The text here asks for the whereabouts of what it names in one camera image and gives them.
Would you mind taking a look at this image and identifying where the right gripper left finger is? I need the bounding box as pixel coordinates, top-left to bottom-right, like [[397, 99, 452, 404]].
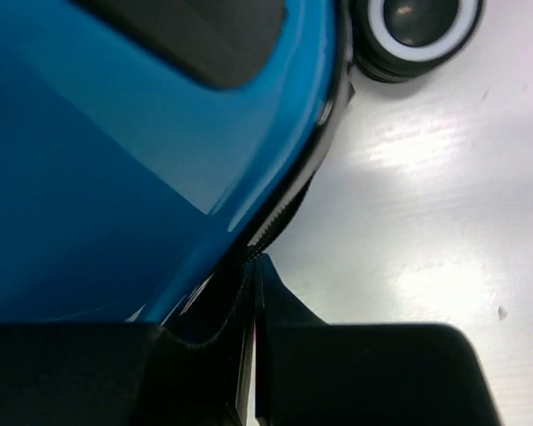
[[0, 268, 253, 425]]

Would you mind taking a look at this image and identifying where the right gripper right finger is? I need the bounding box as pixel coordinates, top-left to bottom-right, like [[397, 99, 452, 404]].
[[253, 256, 500, 425]]

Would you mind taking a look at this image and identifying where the blue hard-shell suitcase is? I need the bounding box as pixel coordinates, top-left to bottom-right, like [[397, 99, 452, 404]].
[[0, 1, 482, 324]]

